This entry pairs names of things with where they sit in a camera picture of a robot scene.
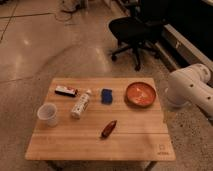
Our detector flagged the black cable on floor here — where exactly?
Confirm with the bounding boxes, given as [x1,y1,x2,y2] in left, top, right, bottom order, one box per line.
[53,0,84,25]

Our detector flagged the clear plastic cup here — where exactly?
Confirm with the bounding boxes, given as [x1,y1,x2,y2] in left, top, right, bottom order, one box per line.
[37,103,58,127]

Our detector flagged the black office chair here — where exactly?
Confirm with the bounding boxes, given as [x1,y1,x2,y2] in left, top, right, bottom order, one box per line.
[109,0,170,71]

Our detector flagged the orange ceramic bowl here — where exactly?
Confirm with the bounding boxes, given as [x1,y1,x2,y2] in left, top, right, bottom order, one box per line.
[125,82,156,107]

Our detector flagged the white plastic bottle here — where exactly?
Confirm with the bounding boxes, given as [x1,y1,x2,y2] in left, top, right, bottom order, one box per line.
[71,89,92,119]

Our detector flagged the wooden table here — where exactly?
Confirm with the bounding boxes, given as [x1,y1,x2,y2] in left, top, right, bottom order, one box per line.
[25,78,176,161]

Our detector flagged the dark red oblong object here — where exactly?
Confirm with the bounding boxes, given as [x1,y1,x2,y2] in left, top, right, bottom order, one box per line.
[101,120,117,138]

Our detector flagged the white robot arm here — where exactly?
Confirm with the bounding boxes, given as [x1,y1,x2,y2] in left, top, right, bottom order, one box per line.
[165,63,213,124]

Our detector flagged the blue sponge block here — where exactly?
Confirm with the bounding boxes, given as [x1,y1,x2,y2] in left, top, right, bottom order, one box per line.
[101,89,113,104]

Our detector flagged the red black white box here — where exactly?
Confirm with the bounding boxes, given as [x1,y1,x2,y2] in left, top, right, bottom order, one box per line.
[55,86,78,97]

